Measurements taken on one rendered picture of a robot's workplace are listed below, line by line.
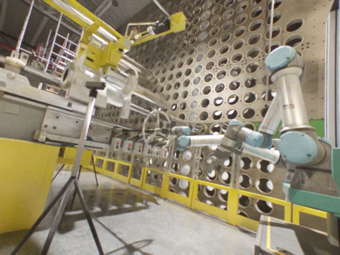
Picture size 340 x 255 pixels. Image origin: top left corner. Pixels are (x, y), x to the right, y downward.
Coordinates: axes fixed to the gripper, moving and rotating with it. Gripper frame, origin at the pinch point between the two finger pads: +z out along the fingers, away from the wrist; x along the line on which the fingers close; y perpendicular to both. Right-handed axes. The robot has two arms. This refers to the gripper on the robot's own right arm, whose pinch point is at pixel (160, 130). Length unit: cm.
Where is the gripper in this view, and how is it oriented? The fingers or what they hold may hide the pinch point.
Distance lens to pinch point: 153.5
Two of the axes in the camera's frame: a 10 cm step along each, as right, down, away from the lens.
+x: 6.9, -0.3, 7.2
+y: 0.2, 10.0, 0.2
